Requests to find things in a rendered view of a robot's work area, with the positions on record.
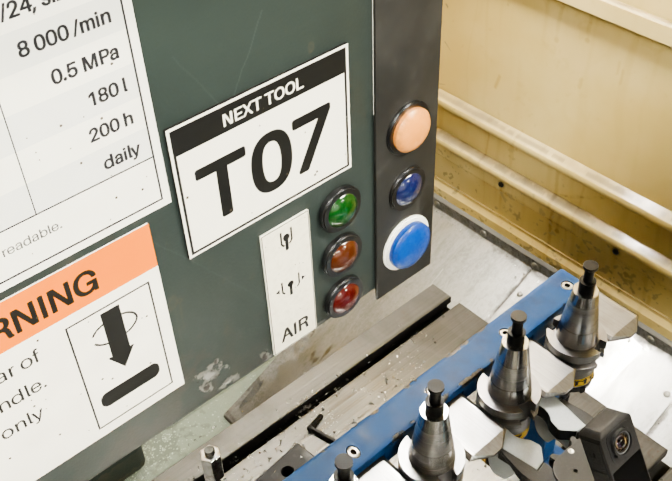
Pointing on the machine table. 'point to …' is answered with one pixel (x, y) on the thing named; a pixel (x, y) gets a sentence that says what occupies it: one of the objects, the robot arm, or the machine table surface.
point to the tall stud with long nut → (212, 463)
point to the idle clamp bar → (286, 464)
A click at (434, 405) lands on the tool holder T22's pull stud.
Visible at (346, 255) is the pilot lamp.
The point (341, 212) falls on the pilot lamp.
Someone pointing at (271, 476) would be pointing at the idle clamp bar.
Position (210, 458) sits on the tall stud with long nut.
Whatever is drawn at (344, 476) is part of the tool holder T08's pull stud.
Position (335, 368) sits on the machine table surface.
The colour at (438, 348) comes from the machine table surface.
